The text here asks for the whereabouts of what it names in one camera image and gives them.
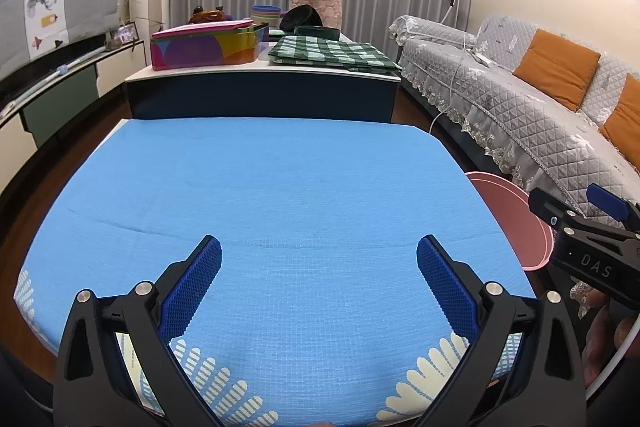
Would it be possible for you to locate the colourful tin box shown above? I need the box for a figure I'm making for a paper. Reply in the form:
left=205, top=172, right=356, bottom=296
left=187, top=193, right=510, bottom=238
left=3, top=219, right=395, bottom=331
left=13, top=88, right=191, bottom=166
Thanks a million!
left=150, top=19, right=269, bottom=72

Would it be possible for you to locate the stack of coloured bowls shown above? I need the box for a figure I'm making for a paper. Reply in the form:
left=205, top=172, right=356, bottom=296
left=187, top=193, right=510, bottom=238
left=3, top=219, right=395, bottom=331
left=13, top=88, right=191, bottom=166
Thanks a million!
left=250, top=4, right=283, bottom=30

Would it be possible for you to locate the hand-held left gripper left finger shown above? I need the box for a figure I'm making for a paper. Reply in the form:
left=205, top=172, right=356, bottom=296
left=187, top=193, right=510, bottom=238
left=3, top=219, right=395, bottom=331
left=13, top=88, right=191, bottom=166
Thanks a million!
left=52, top=234, right=236, bottom=427

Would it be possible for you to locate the blue printed table mat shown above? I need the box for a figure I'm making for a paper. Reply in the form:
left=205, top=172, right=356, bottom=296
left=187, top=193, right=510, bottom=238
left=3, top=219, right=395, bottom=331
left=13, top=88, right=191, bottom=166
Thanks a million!
left=12, top=117, right=538, bottom=425

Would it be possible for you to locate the brown ornament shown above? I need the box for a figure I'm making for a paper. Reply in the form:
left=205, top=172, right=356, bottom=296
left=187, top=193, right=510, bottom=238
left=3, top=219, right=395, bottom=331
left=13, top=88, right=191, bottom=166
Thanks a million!
left=188, top=6, right=227, bottom=25

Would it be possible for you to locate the small photo frame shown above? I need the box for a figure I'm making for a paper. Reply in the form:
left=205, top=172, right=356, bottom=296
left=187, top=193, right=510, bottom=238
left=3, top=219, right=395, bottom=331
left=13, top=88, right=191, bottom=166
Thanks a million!
left=113, top=22, right=139, bottom=45

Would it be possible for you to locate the pink lace basket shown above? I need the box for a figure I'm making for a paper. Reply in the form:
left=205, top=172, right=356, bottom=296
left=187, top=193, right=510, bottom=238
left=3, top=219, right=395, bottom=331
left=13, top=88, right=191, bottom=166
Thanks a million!
left=289, top=0, right=343, bottom=32

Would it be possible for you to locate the grey quilted sofa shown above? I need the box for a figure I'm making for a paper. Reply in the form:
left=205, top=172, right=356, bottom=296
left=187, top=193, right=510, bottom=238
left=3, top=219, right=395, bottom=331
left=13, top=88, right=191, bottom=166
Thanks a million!
left=389, top=13, right=640, bottom=323

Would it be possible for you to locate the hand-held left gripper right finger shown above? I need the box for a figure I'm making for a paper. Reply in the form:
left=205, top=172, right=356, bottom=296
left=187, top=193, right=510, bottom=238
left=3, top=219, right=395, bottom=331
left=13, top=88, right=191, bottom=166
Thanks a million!
left=416, top=234, right=587, bottom=427

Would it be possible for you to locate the black hat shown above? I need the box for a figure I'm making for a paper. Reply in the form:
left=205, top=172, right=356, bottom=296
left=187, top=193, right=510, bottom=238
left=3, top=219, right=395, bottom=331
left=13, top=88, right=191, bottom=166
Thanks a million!
left=278, top=5, right=326, bottom=32

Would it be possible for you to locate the orange cushion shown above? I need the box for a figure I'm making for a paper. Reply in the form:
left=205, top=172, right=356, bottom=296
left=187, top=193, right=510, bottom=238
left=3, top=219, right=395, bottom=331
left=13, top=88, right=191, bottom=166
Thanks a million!
left=599, top=73, right=640, bottom=158
left=512, top=29, right=601, bottom=112

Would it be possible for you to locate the white power cable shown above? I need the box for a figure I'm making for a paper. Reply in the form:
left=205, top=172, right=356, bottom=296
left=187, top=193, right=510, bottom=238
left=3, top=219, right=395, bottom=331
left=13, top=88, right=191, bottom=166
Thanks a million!
left=429, top=24, right=496, bottom=132

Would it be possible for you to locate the dark blue coffee table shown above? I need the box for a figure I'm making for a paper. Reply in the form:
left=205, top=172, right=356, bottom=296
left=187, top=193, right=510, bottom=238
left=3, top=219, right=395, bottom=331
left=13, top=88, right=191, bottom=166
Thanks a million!
left=124, top=41, right=402, bottom=124

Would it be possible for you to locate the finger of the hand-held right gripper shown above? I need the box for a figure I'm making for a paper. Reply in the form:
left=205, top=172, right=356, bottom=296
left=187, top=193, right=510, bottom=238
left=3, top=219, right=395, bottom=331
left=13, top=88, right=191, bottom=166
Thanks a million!
left=529, top=187, right=640, bottom=245
left=586, top=183, right=640, bottom=234

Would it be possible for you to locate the person's right hand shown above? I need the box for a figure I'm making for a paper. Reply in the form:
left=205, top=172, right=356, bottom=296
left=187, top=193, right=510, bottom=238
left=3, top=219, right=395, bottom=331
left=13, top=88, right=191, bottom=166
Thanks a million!
left=581, top=291, right=640, bottom=389

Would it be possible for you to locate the pink plastic bin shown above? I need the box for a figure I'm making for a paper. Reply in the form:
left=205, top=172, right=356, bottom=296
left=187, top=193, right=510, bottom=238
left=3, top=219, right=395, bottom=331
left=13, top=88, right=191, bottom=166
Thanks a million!
left=465, top=172, right=555, bottom=272

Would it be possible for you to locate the white rod with blue tip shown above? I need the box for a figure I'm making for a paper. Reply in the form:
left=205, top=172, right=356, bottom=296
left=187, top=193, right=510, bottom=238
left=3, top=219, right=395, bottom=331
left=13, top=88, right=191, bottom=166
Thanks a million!
left=0, top=47, right=108, bottom=108

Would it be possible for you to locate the green checked cloth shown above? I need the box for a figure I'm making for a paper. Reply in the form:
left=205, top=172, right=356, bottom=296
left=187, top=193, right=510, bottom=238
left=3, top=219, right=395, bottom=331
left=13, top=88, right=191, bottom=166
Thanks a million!
left=267, top=34, right=403, bottom=75

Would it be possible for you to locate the television cabinet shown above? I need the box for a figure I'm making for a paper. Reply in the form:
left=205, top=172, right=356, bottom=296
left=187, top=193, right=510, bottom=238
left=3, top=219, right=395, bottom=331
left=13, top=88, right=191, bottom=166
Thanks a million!
left=0, top=34, right=153, bottom=148

